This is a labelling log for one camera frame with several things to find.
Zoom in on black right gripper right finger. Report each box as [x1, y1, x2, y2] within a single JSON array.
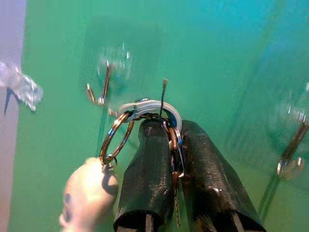
[[179, 119, 267, 232]]

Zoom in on crumpled clear wall tape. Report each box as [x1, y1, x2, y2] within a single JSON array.
[[0, 61, 44, 112]]

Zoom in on keys with white figure keychain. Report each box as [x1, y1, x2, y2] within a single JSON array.
[[59, 98, 186, 232]]

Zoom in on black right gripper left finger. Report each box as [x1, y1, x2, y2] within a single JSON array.
[[112, 119, 175, 232]]

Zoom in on green wall board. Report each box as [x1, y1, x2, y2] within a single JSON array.
[[7, 0, 309, 232]]

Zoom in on clear adhesive metal hook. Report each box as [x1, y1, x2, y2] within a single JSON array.
[[276, 82, 309, 181], [85, 43, 133, 107]]

